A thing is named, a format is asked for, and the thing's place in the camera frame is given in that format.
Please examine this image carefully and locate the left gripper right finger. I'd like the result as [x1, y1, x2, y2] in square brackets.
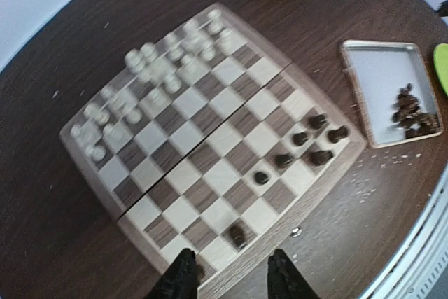
[267, 249, 319, 299]

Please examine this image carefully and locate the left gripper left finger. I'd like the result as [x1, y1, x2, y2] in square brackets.
[145, 248, 199, 299]

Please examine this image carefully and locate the wooden chess board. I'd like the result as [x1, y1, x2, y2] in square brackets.
[59, 4, 366, 281]

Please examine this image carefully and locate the black chess rook corner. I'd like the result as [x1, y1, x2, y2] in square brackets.
[308, 113, 328, 130]

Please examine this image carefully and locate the metal tray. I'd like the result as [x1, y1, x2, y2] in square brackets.
[340, 39, 444, 148]

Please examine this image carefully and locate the pile of dark chess pieces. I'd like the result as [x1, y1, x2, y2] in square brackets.
[391, 83, 441, 139]

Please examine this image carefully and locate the white chess pieces row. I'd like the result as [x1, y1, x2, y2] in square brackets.
[61, 4, 228, 157]

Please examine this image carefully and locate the green plate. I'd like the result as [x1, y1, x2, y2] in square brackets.
[433, 43, 448, 95]

